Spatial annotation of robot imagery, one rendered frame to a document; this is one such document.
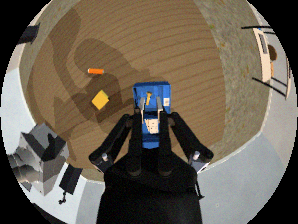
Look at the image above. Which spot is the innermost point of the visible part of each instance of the yellow square pad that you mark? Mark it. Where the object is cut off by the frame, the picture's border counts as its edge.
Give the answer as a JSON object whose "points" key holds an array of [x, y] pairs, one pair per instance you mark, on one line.
{"points": [[100, 100]]}

